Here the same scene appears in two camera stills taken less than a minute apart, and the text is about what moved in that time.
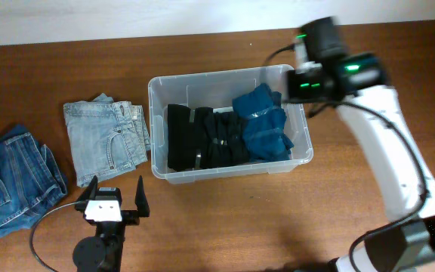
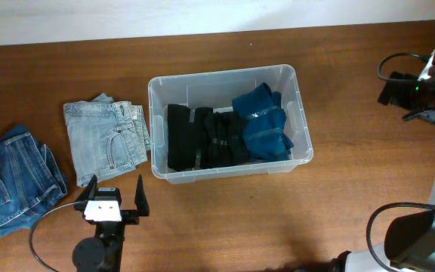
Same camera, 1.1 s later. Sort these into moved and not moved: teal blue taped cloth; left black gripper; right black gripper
Moved: right black gripper
Not moved: left black gripper; teal blue taped cloth
